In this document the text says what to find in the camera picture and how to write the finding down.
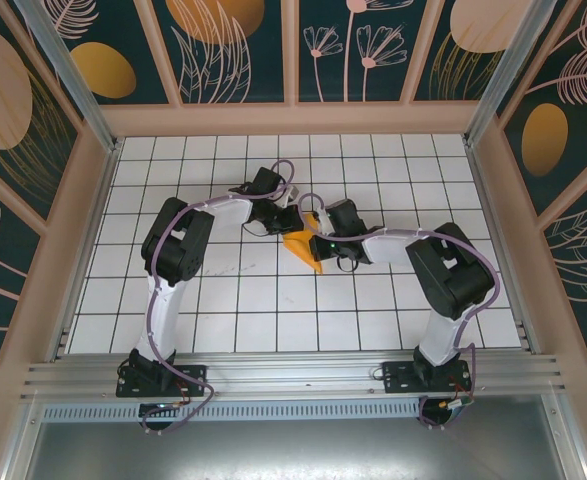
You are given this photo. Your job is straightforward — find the orange cloth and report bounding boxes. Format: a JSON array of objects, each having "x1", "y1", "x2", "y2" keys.
[{"x1": 281, "y1": 212, "x2": 334, "y2": 277}]

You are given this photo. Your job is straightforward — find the grey metal sheet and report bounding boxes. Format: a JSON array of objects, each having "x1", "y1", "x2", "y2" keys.
[{"x1": 22, "y1": 418, "x2": 572, "y2": 480}]

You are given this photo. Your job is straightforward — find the small green circuit board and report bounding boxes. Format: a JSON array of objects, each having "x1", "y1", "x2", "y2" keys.
[{"x1": 442, "y1": 397, "x2": 475, "y2": 416}]

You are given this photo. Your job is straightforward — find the aluminium mounting rail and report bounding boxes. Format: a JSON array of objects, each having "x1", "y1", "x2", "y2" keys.
[{"x1": 20, "y1": 352, "x2": 569, "y2": 402}]

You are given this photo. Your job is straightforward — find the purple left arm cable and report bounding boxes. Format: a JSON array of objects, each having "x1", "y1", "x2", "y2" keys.
[{"x1": 142, "y1": 159, "x2": 298, "y2": 435}]

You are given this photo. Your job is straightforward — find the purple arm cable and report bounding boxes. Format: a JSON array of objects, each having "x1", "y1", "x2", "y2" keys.
[
  {"x1": 297, "y1": 193, "x2": 503, "y2": 432},
  {"x1": 142, "y1": 159, "x2": 298, "y2": 435}
]

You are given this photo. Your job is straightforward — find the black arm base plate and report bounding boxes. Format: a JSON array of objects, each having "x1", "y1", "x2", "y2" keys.
[
  {"x1": 116, "y1": 364, "x2": 209, "y2": 399},
  {"x1": 381, "y1": 360, "x2": 473, "y2": 394}
]

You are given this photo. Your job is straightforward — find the aluminium side rail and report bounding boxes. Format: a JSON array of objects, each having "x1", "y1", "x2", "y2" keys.
[
  {"x1": 47, "y1": 139, "x2": 124, "y2": 364},
  {"x1": 465, "y1": 139, "x2": 542, "y2": 356}
]

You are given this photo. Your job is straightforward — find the slotted grey cable duct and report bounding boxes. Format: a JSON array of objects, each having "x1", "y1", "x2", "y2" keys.
[{"x1": 40, "y1": 403, "x2": 424, "y2": 422}]

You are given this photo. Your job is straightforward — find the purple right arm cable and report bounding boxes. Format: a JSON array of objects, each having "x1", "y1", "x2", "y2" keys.
[{"x1": 297, "y1": 193, "x2": 503, "y2": 432}]

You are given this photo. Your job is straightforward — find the aluminium corner post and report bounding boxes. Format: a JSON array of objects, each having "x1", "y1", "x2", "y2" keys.
[
  {"x1": 15, "y1": 0, "x2": 124, "y2": 154},
  {"x1": 465, "y1": 0, "x2": 574, "y2": 146}
]

